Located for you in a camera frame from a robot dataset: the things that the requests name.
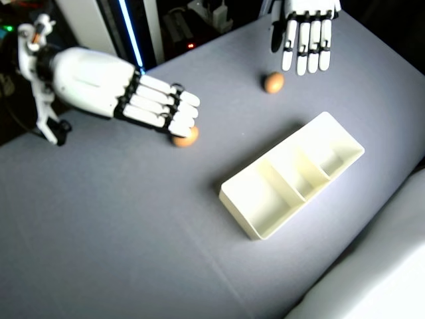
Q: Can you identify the blue light strip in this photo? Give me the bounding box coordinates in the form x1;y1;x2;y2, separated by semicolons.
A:
118;0;147;76

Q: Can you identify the white upright panel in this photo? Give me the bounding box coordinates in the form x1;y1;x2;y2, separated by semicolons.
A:
54;0;129;59

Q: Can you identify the black device with red light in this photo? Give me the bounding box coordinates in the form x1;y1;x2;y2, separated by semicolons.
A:
161;8;216;62

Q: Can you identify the grey table cloth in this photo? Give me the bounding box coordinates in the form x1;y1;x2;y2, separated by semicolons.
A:
0;9;425;319

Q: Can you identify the white three-well tray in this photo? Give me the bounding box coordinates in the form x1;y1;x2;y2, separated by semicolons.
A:
218;111;366;241

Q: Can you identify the white smooth cover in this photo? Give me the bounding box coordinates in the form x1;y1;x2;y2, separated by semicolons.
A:
284;168;425;319

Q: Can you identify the white power adapter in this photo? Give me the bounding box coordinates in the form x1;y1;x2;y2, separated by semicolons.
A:
211;0;234;33

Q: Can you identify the brown egg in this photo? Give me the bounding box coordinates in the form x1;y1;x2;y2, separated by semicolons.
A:
171;126;200;148
264;72;286;94

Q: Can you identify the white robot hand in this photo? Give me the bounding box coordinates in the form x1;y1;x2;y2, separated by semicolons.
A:
270;0;343;76
35;46;201;147

